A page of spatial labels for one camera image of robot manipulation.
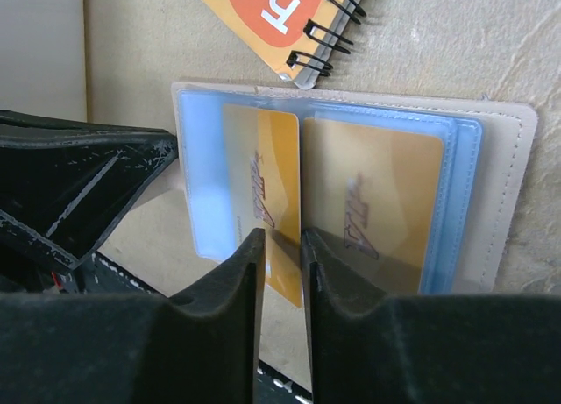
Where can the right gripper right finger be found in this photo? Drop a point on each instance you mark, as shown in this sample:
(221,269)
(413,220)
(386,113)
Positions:
(368,346)

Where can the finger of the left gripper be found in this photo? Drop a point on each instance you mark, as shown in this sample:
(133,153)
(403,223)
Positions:
(66,185)

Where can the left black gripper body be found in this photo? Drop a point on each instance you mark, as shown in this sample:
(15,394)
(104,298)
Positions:
(97,274)

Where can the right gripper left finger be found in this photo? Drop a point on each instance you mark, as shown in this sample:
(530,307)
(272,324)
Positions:
(198,346)

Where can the gold credit card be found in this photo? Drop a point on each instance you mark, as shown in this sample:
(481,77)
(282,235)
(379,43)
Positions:
(263,160)
(371,192)

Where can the white oblong plastic tray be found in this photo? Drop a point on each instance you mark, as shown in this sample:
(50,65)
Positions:
(43,67)

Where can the orange spiral notebook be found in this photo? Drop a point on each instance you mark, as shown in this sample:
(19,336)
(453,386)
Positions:
(295,38)

